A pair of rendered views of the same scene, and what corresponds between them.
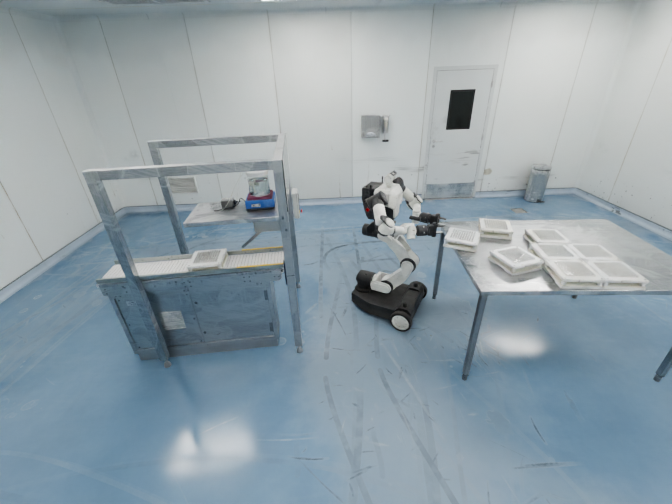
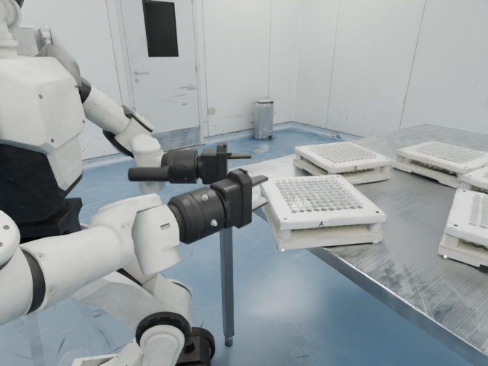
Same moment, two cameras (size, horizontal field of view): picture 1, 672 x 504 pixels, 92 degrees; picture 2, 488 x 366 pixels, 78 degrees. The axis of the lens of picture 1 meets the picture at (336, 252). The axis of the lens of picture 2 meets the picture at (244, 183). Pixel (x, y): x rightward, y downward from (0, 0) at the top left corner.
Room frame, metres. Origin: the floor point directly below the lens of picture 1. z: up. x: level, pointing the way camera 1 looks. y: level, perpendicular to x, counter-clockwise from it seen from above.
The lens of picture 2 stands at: (1.88, -0.46, 1.26)
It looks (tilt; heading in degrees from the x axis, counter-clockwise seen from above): 23 degrees down; 323
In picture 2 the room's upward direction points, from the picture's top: straight up
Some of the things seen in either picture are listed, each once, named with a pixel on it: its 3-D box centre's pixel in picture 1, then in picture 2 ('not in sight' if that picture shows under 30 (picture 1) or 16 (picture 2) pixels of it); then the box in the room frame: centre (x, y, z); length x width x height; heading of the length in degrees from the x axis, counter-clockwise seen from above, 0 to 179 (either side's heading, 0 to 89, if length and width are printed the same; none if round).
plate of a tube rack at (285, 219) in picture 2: (462, 236); (314, 197); (2.32, -1.02, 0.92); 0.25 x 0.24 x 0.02; 151
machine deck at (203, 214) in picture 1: (236, 212); not in sight; (2.17, 0.70, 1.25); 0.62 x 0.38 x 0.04; 96
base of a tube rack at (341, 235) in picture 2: (461, 241); (313, 214); (2.32, -1.02, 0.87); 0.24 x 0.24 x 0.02; 61
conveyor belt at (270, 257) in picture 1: (197, 268); not in sight; (2.15, 1.08, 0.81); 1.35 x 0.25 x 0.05; 96
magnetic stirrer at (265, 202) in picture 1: (261, 199); not in sight; (2.24, 0.52, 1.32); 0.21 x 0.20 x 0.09; 6
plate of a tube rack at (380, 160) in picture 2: (495, 225); (340, 155); (2.49, -1.36, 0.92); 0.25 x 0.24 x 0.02; 162
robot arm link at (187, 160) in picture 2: (431, 219); (204, 166); (2.52, -0.82, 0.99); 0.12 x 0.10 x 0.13; 53
